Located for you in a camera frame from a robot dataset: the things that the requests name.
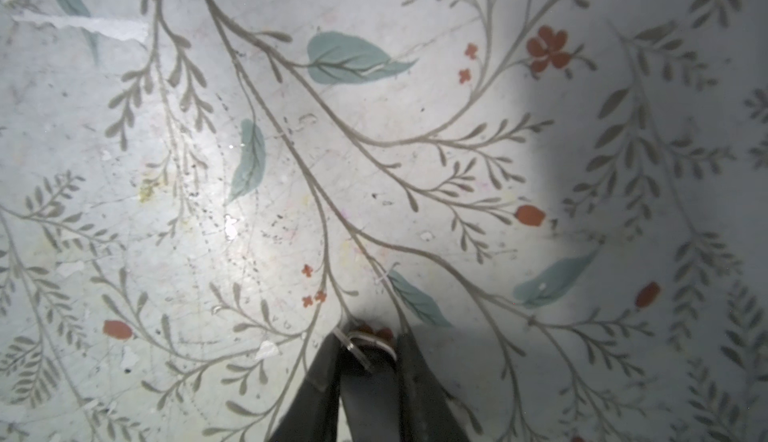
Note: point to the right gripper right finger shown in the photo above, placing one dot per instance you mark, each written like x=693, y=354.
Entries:
x=424, y=414

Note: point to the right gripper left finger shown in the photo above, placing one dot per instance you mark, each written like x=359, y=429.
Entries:
x=313, y=414

